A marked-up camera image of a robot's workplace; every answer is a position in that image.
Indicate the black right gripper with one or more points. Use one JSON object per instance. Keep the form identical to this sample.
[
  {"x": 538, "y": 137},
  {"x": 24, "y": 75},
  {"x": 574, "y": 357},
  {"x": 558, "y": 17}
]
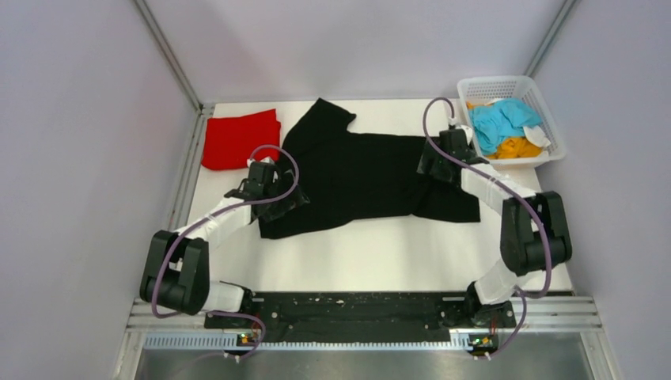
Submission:
[{"x": 430, "y": 152}]

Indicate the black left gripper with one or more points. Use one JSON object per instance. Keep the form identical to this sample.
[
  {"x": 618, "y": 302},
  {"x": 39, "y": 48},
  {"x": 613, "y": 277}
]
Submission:
[{"x": 289, "y": 202}]

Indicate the black t shirt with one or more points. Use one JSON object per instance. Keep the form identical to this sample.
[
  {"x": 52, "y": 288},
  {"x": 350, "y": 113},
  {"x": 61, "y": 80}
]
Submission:
[{"x": 348, "y": 176}]

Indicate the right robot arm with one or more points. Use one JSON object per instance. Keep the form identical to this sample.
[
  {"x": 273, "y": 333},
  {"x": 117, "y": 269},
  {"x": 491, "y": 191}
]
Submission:
[{"x": 534, "y": 233}]

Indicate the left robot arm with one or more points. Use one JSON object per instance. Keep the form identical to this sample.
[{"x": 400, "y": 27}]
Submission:
[{"x": 176, "y": 277}]

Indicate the folded red t shirt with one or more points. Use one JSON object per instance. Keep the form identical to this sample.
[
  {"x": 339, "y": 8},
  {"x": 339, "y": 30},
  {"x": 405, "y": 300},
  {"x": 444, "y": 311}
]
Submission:
[{"x": 231, "y": 141}]

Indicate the orange t shirt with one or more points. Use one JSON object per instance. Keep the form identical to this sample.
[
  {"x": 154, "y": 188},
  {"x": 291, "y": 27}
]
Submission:
[{"x": 514, "y": 148}]

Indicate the blue t shirt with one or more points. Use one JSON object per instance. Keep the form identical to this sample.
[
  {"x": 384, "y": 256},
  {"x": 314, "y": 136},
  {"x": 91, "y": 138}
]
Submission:
[{"x": 496, "y": 122}]

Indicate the white garment in basket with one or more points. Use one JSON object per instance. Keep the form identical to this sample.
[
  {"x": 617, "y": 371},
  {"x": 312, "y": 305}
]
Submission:
[{"x": 536, "y": 136}]

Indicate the white plastic laundry basket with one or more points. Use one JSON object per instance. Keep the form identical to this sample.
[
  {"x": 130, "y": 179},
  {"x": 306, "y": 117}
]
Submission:
[{"x": 483, "y": 90}]

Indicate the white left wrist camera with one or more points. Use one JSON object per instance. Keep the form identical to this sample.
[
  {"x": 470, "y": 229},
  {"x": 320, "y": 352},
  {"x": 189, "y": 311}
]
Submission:
[{"x": 268, "y": 160}]

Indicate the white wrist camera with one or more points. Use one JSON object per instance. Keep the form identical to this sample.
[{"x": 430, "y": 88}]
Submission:
[
  {"x": 268, "y": 160},
  {"x": 461, "y": 126}
]

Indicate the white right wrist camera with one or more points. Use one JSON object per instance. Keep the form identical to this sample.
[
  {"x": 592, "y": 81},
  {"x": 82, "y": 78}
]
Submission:
[{"x": 461, "y": 126}]

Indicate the aluminium corner rail left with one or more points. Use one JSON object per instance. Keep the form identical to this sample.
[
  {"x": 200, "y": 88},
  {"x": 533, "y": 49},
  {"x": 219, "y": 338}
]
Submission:
[{"x": 167, "y": 53}]

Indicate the aluminium corner rail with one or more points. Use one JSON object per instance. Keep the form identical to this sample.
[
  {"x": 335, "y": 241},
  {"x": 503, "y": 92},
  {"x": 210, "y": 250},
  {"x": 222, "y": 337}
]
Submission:
[
  {"x": 550, "y": 37},
  {"x": 167, "y": 53}
]

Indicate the aluminium front rail frame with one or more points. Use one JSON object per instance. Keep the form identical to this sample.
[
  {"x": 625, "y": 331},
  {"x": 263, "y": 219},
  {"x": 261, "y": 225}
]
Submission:
[{"x": 554, "y": 326}]

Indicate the aluminium corner rail right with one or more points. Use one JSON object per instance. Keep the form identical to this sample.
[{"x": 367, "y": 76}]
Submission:
[{"x": 550, "y": 37}]

